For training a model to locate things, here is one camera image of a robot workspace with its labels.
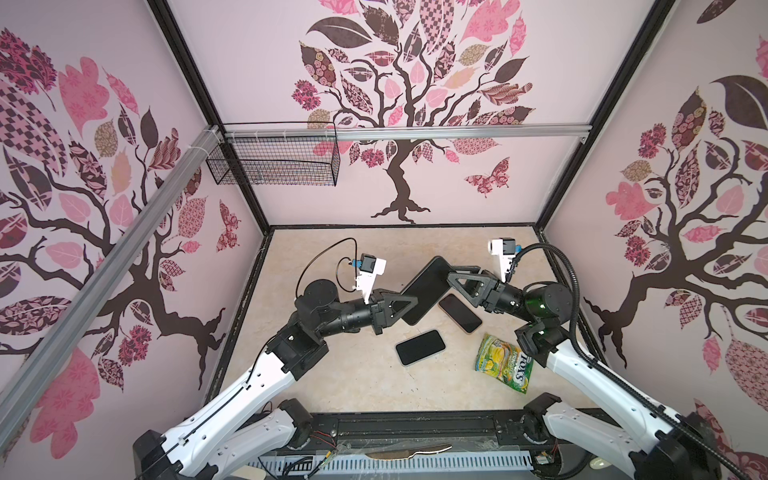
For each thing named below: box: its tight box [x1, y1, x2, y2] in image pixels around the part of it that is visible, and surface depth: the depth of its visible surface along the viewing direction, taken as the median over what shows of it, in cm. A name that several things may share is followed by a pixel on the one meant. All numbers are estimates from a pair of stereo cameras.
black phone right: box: [439, 294, 482, 333], surface depth 95 cm
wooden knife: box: [365, 445, 453, 460], surface depth 72 cm
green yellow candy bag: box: [475, 333, 535, 395], surface depth 84 cm
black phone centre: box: [396, 330, 446, 365], surface depth 91 cm
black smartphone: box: [400, 256, 454, 326], surface depth 59 cm
